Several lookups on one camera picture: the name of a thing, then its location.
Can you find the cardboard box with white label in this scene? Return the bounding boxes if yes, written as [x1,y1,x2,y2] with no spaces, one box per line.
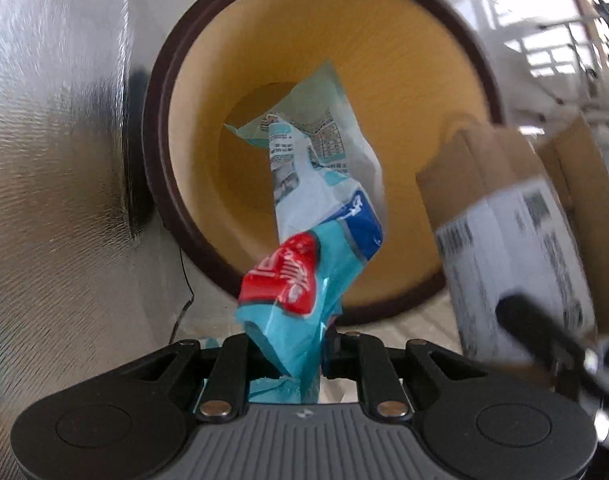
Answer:
[415,114,609,377]

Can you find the thin black cable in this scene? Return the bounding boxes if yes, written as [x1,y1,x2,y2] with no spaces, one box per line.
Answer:
[168,246,196,346]

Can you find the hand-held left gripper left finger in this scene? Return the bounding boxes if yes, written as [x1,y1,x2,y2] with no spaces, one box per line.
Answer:
[115,334,278,422]

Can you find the teal and red snack wrapper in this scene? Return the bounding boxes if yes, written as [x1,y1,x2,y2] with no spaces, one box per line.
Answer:
[223,59,385,405]

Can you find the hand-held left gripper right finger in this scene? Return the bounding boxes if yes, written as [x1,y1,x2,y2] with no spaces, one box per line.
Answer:
[321,331,488,420]

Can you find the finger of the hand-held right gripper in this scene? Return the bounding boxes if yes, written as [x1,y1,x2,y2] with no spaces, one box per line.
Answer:
[495,294,603,393]

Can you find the yellow bin with brown rim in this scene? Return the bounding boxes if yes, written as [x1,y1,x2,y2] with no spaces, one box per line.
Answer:
[142,0,505,327]

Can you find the silver foil sheet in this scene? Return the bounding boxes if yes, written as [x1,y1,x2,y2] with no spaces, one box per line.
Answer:
[0,0,198,480]

